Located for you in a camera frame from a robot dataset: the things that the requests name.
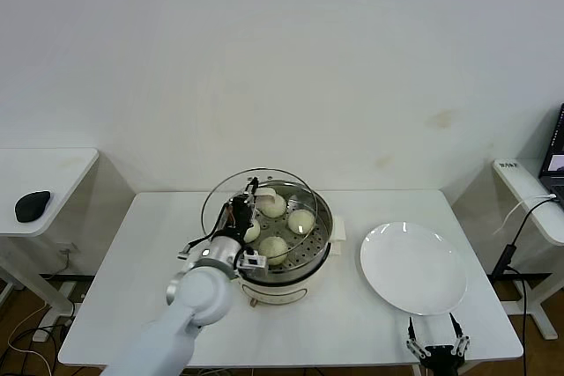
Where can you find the white side desk with laptop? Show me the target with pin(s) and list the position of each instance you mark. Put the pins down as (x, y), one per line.
(517, 184)

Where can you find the large white plate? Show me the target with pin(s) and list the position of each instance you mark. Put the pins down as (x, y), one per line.
(414, 268)

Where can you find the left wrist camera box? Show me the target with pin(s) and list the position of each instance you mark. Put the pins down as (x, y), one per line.
(254, 260)

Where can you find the black laptop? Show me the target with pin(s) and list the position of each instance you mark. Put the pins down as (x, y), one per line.
(556, 164)

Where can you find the cream electric cooker base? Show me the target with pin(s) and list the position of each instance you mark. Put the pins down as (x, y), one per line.
(277, 294)

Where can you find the perforated steel steamer pot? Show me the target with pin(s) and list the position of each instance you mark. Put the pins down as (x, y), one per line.
(324, 219)

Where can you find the white label sticker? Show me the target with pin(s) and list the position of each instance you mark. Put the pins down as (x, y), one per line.
(509, 165)

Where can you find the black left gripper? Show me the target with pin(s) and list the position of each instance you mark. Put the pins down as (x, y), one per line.
(238, 219)

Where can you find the white side desk with mouse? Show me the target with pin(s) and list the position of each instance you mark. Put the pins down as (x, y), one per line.
(44, 164)

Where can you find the round glass pot lid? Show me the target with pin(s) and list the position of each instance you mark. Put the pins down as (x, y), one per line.
(268, 192)

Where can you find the white steamed baozi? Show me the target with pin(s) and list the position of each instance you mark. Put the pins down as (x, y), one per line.
(253, 233)
(275, 208)
(273, 250)
(301, 222)

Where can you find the black computer mouse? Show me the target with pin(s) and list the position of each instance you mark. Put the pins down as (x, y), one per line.
(33, 205)

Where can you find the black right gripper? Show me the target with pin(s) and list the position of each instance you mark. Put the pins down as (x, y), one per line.
(440, 360)

